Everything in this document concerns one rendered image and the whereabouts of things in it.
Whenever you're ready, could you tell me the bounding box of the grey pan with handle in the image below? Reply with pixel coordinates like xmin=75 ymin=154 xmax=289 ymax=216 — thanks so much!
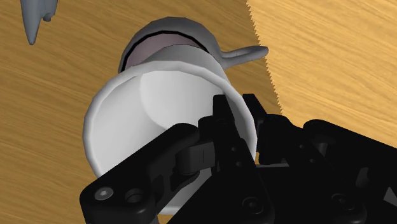
xmin=118 ymin=17 xmax=269 ymax=74

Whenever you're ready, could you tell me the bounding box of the white cup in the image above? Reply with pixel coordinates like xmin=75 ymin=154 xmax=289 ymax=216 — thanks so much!
xmin=82 ymin=45 xmax=258 ymax=216

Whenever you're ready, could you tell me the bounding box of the grey pointed figure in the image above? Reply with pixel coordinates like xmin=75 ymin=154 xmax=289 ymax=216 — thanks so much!
xmin=20 ymin=0 xmax=59 ymax=46

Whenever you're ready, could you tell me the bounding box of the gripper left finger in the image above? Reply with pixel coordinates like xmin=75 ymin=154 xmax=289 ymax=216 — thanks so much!
xmin=79 ymin=94 xmax=275 ymax=224

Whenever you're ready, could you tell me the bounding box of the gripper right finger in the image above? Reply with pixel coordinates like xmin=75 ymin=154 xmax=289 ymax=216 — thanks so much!
xmin=242 ymin=94 xmax=397 ymax=224

